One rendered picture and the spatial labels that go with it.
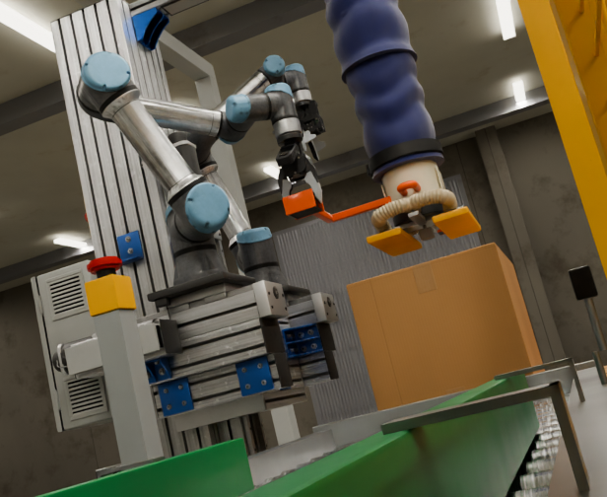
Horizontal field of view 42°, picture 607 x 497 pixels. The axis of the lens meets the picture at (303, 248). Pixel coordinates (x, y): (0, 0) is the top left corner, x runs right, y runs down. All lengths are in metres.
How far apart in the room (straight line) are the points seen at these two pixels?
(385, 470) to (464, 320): 1.69
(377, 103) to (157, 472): 1.53
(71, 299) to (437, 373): 1.09
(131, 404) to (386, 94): 1.24
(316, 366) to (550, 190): 9.93
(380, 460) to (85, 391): 2.10
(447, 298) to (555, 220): 10.13
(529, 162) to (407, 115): 9.99
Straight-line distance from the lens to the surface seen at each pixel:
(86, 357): 2.09
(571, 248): 12.08
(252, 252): 2.57
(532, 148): 12.35
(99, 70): 2.08
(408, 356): 2.05
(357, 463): 0.32
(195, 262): 2.10
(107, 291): 1.60
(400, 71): 2.41
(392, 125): 2.34
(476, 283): 2.03
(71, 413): 2.44
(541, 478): 0.81
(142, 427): 1.56
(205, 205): 1.99
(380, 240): 2.21
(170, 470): 1.11
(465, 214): 2.19
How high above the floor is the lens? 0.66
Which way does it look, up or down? 11 degrees up
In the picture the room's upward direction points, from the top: 14 degrees counter-clockwise
